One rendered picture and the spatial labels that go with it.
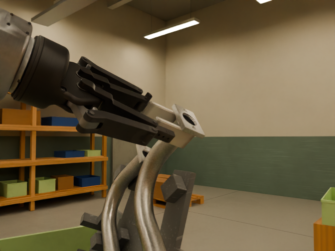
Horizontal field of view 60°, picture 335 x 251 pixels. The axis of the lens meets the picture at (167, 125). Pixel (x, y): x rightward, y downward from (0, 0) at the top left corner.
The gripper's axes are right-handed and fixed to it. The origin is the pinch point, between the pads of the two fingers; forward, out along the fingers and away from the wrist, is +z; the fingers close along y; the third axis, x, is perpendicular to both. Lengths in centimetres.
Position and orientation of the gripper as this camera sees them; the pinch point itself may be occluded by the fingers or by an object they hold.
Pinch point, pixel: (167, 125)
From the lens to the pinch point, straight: 42.2
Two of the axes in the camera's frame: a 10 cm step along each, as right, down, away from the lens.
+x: -5.9, 7.0, 4.1
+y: -2.6, -6.5, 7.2
